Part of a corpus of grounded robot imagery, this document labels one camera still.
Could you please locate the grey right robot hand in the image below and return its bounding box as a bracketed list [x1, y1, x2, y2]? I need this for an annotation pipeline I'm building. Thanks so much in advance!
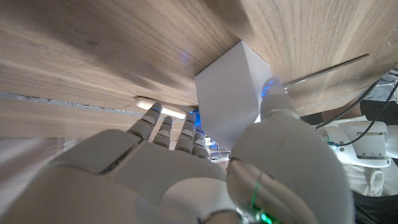
[0, 77, 356, 224]

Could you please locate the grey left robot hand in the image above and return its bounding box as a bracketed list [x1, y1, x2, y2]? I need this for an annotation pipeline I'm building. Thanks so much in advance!
[207, 136, 231, 161]

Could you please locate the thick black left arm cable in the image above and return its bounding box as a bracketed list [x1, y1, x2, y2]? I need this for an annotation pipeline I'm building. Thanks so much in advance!
[315, 79, 398, 147]

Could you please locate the small white box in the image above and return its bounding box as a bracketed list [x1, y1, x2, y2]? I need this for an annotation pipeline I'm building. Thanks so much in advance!
[194, 40, 274, 152]

